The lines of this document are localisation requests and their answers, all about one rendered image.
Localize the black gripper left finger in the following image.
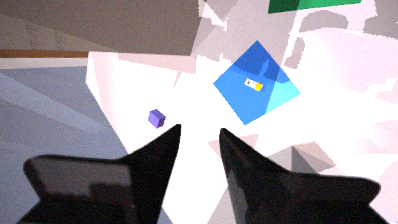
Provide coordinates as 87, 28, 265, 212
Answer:
23, 124, 182, 224

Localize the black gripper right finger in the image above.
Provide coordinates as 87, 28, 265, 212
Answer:
219, 128, 382, 224

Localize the blue square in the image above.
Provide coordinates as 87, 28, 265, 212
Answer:
213, 40, 302, 126

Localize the small purple cube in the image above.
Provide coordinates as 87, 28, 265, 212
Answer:
147, 109, 166, 129

